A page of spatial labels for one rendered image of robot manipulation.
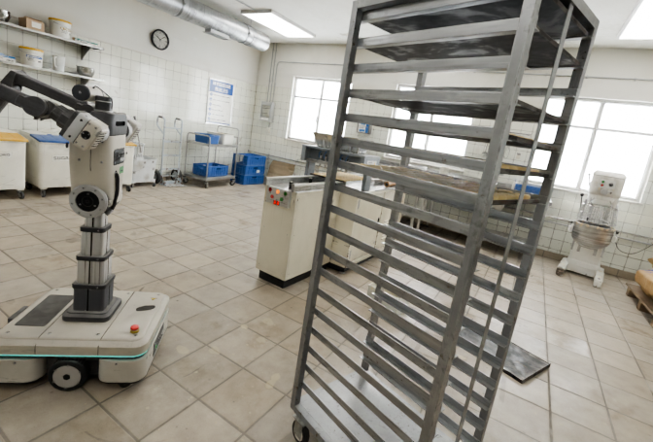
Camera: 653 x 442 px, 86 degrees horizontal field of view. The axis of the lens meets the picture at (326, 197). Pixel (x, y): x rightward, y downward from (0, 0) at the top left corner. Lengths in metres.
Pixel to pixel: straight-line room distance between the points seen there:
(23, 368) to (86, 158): 0.97
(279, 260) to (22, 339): 1.67
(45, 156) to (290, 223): 3.52
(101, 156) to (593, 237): 5.04
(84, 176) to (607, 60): 6.08
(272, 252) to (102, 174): 1.58
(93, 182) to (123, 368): 0.88
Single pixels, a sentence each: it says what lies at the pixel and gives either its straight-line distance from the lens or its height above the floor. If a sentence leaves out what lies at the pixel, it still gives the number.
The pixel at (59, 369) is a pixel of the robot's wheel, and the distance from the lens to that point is 2.14.
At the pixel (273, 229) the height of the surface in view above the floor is 0.48.
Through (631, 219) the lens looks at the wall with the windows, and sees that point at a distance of 6.30.
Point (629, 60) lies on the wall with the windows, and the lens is 6.37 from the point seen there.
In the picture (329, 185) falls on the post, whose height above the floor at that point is 1.15.
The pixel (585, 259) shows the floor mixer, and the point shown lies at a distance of 5.81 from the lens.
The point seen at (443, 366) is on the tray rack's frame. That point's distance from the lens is 1.16.
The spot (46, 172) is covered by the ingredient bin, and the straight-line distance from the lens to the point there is 5.54.
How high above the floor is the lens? 1.35
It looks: 11 degrees down
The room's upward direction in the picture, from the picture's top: 9 degrees clockwise
